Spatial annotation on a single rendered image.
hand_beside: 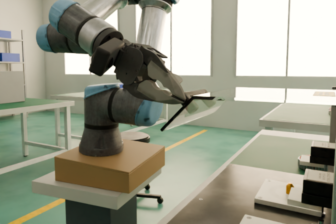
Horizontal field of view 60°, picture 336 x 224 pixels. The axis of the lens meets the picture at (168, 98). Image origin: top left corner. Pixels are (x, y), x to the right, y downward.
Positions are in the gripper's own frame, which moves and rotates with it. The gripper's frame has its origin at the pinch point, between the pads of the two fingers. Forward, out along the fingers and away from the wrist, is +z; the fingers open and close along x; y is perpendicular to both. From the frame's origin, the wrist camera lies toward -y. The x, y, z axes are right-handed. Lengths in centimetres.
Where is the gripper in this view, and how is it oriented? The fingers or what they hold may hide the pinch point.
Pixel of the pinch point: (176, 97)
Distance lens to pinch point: 50.5
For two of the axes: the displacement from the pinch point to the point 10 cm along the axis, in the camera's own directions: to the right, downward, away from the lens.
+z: 7.6, 5.4, -3.7
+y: 4.8, -0.8, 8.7
